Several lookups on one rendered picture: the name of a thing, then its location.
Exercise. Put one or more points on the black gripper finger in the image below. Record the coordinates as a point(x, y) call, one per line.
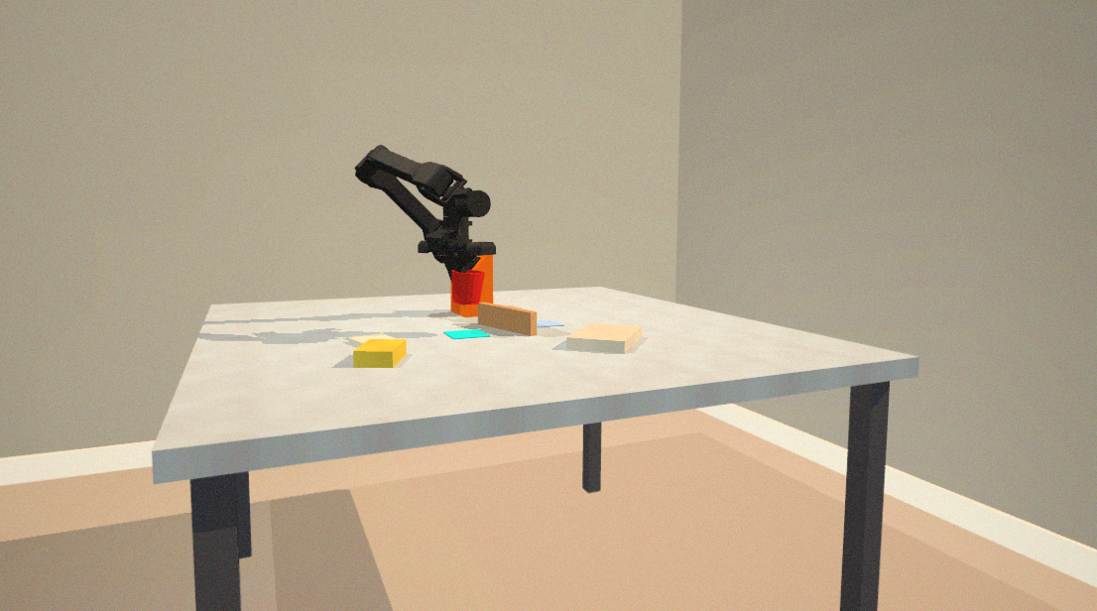
point(462, 263)
point(448, 262)

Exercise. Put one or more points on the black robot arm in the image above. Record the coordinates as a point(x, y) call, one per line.
point(380, 169)

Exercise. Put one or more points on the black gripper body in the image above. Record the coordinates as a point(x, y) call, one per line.
point(468, 248)

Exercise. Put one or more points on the red cup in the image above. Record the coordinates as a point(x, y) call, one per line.
point(467, 287)

